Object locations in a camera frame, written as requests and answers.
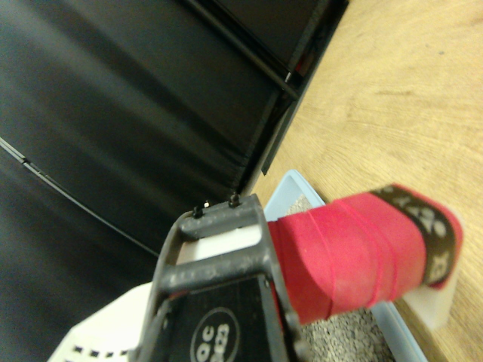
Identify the black curtain stand pole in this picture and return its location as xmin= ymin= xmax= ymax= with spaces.
xmin=183 ymin=0 xmax=301 ymax=100

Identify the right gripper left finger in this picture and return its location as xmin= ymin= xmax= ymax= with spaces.
xmin=134 ymin=194 xmax=282 ymax=362

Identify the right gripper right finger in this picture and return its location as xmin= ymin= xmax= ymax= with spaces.
xmin=263 ymin=278 xmax=315 ymax=362

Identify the blue litter tray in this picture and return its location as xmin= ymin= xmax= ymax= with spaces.
xmin=263 ymin=169 xmax=429 ymax=362

